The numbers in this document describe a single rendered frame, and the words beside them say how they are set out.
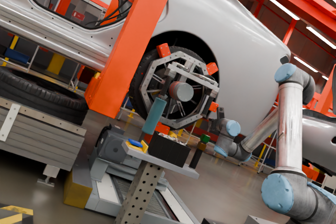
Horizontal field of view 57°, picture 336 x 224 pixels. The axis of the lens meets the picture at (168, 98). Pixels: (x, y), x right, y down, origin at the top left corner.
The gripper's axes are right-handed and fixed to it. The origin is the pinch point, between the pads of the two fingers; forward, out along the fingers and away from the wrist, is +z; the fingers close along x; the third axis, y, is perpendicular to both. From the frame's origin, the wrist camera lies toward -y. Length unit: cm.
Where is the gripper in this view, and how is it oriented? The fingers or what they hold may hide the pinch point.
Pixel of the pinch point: (210, 118)
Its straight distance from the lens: 221.4
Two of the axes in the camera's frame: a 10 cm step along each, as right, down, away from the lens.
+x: 9.5, 1.7, 2.7
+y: -1.7, 9.8, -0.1
